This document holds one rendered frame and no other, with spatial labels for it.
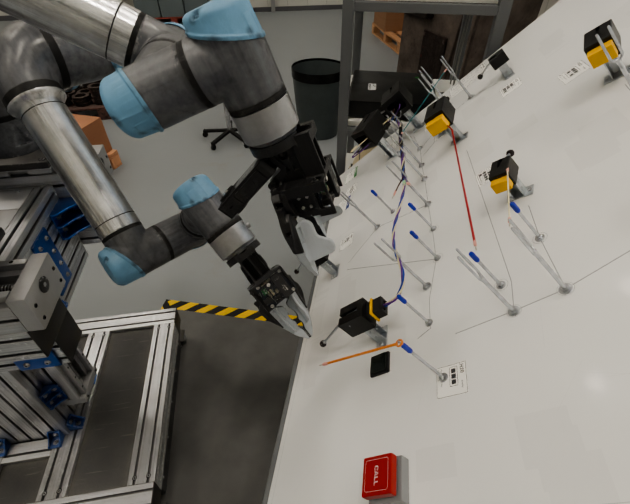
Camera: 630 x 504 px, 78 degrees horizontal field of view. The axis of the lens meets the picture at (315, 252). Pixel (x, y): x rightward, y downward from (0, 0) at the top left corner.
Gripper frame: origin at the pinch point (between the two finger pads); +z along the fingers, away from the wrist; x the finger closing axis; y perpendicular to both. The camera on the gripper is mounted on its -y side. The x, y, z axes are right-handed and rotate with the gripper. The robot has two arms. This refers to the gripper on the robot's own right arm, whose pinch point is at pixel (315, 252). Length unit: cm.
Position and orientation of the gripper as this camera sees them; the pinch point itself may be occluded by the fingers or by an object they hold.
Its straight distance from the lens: 62.1
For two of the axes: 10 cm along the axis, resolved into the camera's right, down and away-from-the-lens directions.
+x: 1.7, -6.7, 7.3
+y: 9.2, -1.6, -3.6
